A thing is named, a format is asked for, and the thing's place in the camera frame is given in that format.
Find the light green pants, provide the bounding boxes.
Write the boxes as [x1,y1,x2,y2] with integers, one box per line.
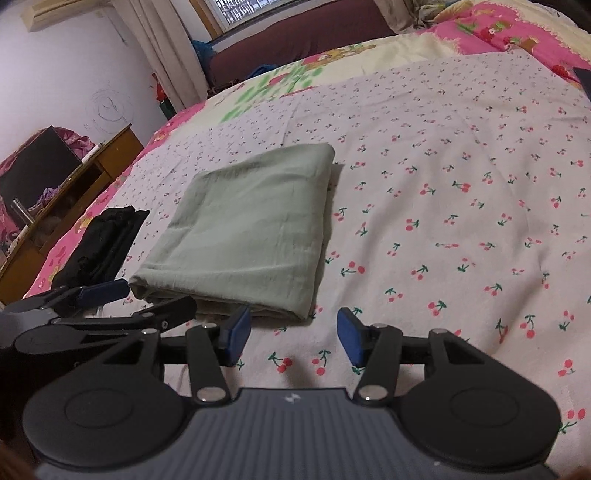
[129,143,335,320]

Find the black folded garment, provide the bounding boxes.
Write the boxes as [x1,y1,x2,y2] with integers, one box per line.
[51,206,149,289]

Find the wooden desk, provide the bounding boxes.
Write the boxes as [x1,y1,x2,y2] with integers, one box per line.
[1,126,143,305]

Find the black television with pink cover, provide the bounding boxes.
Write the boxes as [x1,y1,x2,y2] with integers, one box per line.
[1,126,95,253]

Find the white cherry print sheet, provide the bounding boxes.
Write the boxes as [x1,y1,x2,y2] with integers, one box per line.
[112,50,590,472]

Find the blue cloth on sofa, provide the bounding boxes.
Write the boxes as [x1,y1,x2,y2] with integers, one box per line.
[190,40,277,84]

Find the beige left curtain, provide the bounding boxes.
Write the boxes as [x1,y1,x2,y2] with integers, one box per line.
[111,0,208,112]

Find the beige curtain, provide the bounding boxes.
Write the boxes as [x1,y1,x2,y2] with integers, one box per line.
[111,0,208,112]
[374,0,425,34]

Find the barred window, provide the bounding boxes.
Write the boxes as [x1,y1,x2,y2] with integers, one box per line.
[204,0,290,31]

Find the dark red sofa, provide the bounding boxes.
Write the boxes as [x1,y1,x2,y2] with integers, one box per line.
[204,1,393,89]

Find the beige right curtain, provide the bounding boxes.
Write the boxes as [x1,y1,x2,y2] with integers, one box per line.
[374,0,425,34]

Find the pink cartoon blanket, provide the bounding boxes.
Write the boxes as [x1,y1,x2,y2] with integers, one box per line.
[26,1,590,296]

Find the wall air conditioner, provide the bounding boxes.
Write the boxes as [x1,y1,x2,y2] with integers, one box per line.
[21,0,110,32]

